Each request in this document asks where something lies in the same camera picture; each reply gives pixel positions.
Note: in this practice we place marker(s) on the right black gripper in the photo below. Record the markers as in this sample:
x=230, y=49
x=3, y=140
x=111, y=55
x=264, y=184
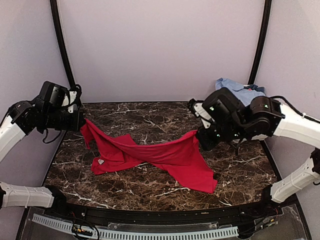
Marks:
x=207, y=144

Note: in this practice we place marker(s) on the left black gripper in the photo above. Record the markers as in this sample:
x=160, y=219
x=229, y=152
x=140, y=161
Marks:
x=76, y=124

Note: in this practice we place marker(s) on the red t-shirt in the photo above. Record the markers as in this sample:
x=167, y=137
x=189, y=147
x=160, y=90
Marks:
x=181, y=158

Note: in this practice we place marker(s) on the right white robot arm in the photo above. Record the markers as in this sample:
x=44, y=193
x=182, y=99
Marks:
x=266, y=117

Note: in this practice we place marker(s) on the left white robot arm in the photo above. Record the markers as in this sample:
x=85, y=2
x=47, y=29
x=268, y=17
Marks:
x=20, y=120

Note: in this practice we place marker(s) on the light blue shirt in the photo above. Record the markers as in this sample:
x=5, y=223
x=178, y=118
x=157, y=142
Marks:
x=244, y=95

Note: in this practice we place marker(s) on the dark blue garment in bin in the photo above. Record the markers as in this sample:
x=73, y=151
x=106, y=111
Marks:
x=254, y=87

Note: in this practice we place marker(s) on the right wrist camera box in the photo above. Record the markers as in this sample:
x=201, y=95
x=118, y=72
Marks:
x=220, y=104

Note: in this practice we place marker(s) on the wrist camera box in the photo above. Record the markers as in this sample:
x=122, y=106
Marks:
x=53, y=94
x=220, y=104

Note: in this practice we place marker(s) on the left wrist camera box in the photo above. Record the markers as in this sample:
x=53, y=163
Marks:
x=53, y=94

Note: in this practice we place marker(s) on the right electronics board with wires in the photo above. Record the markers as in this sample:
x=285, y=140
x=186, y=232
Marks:
x=266, y=223

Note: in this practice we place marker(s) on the electronics board with wires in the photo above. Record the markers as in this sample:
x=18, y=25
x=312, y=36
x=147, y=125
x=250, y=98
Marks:
x=266, y=223
x=82, y=229

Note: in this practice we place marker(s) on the left electronics board with wires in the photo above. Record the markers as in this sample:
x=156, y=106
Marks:
x=82, y=229

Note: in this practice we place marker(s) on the left black frame post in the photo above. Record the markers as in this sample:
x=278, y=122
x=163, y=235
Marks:
x=61, y=42

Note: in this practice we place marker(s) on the black frame post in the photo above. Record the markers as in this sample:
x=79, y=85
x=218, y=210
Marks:
x=261, y=41
x=61, y=42

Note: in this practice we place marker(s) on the white slotted cable duct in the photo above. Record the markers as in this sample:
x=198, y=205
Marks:
x=121, y=231

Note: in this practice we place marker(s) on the right black frame post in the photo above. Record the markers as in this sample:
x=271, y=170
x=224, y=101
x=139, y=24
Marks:
x=261, y=41

